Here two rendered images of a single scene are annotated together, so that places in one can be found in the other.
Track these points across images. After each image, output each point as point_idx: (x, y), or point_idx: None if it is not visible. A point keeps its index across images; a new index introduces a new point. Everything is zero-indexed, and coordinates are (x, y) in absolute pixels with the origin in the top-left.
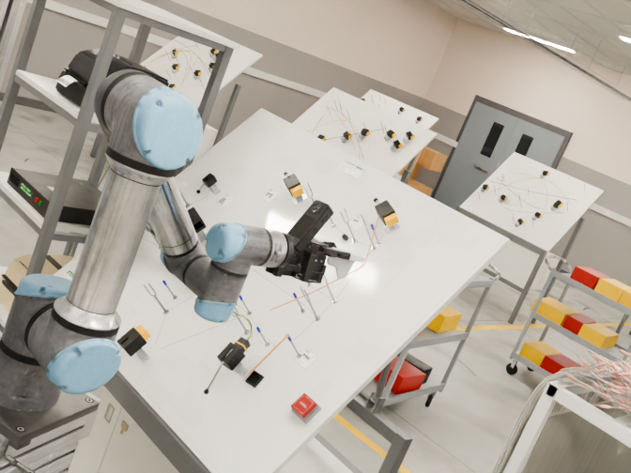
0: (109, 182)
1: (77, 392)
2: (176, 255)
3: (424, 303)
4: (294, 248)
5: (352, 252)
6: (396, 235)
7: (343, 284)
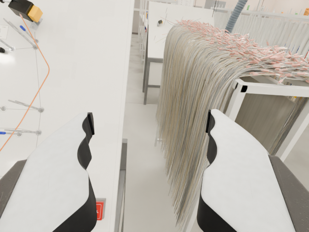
0: None
1: None
2: None
3: (114, 72)
4: None
5: (250, 138)
6: (46, 27)
7: (36, 92)
